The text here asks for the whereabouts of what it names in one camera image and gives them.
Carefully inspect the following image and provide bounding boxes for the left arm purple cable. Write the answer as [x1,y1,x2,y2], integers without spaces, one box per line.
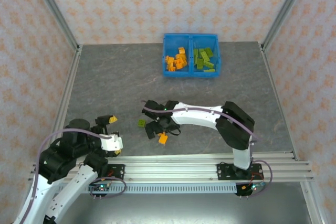
[13,128,127,224]

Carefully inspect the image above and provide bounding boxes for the small electronics board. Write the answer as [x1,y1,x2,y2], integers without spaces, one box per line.
[235,182,266,198]
[88,182,112,200]

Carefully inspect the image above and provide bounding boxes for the aluminium upright post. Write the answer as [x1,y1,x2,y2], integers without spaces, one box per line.
[28,0,80,51]
[261,0,313,50]

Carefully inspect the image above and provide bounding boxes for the grey metal base panel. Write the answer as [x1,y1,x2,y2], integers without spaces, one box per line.
[56,191,322,224]

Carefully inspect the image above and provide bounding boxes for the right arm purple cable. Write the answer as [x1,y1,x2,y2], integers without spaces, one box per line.
[141,99,274,199]

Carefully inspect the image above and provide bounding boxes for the wide aluminium base rail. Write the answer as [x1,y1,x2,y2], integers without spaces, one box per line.
[28,151,315,183]

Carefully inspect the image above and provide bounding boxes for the slotted grey cable duct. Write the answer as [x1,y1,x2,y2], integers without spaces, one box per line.
[56,183,238,195]

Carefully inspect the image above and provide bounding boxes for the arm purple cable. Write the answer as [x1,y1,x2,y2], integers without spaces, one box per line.
[141,99,274,199]
[13,128,127,224]

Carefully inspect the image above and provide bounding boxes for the blue plastic bin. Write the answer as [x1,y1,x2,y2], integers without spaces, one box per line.
[190,33,222,78]
[162,33,194,78]

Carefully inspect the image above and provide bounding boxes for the aluminium table side rail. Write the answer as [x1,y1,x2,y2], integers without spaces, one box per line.
[258,41,300,161]
[41,45,83,162]

